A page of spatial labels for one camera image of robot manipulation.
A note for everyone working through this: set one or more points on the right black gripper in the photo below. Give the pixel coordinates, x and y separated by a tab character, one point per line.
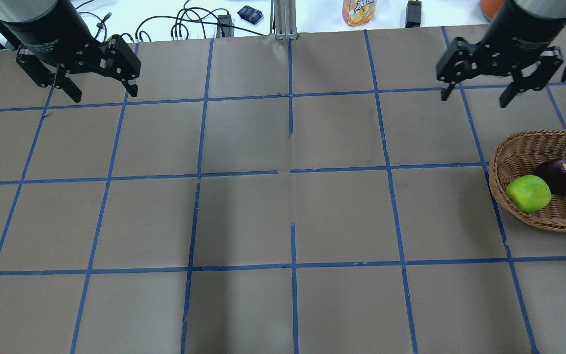
518	34

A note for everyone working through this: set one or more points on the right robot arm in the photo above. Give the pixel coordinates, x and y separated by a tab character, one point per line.
533	23

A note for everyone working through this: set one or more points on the green apple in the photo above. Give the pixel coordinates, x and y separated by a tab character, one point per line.
529	193

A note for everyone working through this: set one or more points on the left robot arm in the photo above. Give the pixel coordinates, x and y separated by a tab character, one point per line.
54	42

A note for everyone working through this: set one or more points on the wicker basket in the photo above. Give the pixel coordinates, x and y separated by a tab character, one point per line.
518	155

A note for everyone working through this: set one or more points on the black power adapter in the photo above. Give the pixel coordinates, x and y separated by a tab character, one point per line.
413	14

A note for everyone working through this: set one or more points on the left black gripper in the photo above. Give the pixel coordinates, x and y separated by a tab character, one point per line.
47	35

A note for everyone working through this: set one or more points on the aluminium frame post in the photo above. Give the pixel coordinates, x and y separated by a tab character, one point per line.
284	26

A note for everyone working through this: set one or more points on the dark purple apple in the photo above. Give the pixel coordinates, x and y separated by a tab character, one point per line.
553	172

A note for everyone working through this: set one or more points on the dark blue pouch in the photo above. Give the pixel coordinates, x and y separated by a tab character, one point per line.
250	14

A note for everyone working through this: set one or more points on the orange snack bag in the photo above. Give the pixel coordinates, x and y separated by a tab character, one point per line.
358	12

